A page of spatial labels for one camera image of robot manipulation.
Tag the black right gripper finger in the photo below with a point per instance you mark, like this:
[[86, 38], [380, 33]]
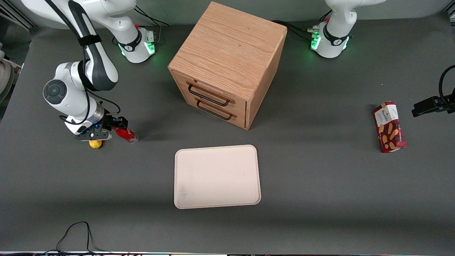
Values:
[[121, 121], [119, 127]]

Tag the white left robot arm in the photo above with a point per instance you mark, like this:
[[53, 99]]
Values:
[[337, 21]]

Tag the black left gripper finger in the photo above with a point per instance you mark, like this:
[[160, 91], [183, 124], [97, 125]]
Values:
[[433, 101], [428, 109]]

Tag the yellow lemon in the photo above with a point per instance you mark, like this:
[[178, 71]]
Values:
[[95, 144]]

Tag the red coke bottle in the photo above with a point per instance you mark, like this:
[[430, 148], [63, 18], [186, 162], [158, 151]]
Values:
[[128, 135]]

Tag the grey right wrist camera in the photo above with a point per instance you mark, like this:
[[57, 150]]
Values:
[[93, 136]]

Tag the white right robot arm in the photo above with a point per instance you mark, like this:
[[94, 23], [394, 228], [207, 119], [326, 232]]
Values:
[[96, 60]]

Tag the beige plastic tray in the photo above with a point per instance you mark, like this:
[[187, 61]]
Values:
[[217, 176]]

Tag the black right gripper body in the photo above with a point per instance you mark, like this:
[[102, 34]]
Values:
[[111, 122]]

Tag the wooden drawer cabinet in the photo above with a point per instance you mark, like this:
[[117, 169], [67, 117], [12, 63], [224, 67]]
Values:
[[231, 46]]

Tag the wooden drawer front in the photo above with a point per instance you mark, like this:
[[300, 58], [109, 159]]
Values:
[[209, 90], [220, 115]]

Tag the red biscuit box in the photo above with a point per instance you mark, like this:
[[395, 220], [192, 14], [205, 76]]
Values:
[[389, 127]]

